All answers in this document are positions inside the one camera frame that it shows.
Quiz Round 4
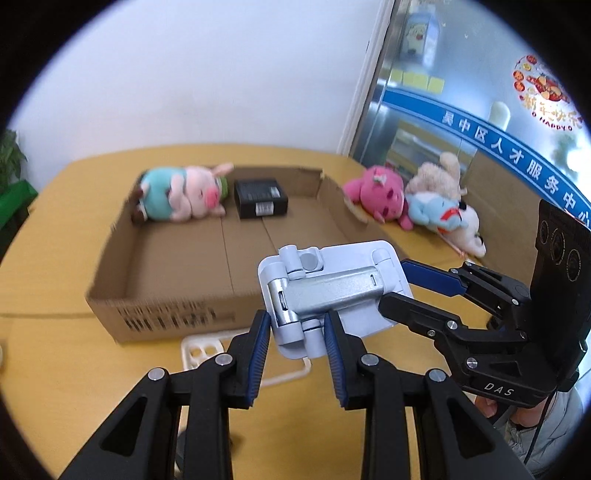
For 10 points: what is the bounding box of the white clear phone case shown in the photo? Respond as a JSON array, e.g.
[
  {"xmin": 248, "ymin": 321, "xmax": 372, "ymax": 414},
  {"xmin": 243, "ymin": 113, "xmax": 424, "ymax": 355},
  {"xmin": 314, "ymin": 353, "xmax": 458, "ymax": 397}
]
[{"xmin": 180, "ymin": 330, "xmax": 311, "ymax": 387}]

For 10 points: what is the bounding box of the white folding phone stand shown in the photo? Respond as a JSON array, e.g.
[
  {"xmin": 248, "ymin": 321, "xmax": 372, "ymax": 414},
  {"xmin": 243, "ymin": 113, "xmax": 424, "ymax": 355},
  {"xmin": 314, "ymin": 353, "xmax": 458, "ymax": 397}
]
[{"xmin": 257, "ymin": 240, "xmax": 413, "ymax": 360}]

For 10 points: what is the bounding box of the grey jacket right forearm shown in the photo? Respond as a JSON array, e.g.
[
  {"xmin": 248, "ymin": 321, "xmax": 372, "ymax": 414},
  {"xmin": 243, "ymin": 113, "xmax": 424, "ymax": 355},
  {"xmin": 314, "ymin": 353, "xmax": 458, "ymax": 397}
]
[{"xmin": 501, "ymin": 387, "xmax": 584, "ymax": 477}]

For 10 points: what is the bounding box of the person right hand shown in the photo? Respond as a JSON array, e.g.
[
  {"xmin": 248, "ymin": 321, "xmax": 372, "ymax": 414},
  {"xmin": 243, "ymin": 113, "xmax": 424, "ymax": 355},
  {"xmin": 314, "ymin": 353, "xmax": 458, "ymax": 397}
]
[{"xmin": 474, "ymin": 396, "xmax": 555, "ymax": 429}]

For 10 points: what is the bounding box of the blue white plush toy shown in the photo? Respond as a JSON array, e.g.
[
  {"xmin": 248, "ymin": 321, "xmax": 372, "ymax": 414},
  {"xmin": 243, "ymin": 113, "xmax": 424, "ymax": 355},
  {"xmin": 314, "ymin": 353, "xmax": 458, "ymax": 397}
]
[{"xmin": 406, "ymin": 192, "xmax": 486, "ymax": 258}]

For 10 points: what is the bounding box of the beige teddy bear plush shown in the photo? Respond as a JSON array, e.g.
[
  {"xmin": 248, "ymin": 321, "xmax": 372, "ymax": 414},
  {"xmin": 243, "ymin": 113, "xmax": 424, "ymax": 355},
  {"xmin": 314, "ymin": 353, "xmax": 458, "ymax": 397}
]
[{"xmin": 405, "ymin": 152, "xmax": 468, "ymax": 200}]

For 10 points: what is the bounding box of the hot pink plush toy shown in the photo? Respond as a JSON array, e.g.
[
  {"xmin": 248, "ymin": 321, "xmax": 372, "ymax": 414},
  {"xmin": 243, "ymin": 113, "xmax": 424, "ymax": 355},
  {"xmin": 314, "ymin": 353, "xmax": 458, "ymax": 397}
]
[{"xmin": 342, "ymin": 166, "xmax": 414, "ymax": 231}]

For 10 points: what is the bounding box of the brown cardboard box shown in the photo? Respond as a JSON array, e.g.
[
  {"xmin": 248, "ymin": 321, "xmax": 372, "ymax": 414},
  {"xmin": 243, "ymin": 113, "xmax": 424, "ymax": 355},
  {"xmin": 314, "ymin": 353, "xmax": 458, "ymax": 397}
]
[{"xmin": 86, "ymin": 167, "xmax": 388, "ymax": 343}]

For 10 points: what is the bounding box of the red round window sticker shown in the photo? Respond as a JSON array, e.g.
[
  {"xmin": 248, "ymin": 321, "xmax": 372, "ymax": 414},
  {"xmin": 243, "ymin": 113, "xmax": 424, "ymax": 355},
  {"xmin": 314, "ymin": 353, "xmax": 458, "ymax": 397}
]
[{"xmin": 512, "ymin": 54, "xmax": 584, "ymax": 133}]

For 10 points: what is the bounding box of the small black box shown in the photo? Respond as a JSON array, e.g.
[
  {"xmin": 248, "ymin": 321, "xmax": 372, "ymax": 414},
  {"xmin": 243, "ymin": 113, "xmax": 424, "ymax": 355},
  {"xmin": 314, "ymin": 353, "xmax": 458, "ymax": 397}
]
[{"xmin": 235, "ymin": 178, "xmax": 288, "ymax": 219}]

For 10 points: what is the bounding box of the pink pig plush toy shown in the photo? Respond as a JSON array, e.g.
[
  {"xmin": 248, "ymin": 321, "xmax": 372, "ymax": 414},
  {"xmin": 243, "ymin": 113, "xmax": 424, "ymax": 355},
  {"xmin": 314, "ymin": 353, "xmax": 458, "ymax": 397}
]
[{"xmin": 129, "ymin": 163, "xmax": 235, "ymax": 225}]

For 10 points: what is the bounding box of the cartoon poster on glass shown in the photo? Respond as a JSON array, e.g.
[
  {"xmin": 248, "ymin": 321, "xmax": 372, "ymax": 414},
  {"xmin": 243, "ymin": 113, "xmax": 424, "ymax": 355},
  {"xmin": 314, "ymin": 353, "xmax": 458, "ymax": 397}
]
[{"xmin": 400, "ymin": 12, "xmax": 440, "ymax": 68}]

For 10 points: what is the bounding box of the green potted plant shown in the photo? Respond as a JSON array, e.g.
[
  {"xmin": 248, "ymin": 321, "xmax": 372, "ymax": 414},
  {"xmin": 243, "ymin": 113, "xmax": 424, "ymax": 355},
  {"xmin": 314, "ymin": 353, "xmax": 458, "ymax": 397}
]
[{"xmin": 0, "ymin": 129, "xmax": 27, "ymax": 193}]

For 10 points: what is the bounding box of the black cable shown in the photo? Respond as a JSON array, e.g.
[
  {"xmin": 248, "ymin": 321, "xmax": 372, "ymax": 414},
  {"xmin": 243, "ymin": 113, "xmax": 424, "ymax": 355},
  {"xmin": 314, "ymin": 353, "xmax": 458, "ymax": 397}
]
[{"xmin": 521, "ymin": 391, "xmax": 555, "ymax": 467}]

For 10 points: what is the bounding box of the black tracking camera box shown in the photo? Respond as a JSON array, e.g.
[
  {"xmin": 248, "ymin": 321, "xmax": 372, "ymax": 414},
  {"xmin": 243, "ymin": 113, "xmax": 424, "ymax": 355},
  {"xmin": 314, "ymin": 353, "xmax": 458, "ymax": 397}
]
[{"xmin": 530, "ymin": 200, "xmax": 590, "ymax": 352}]

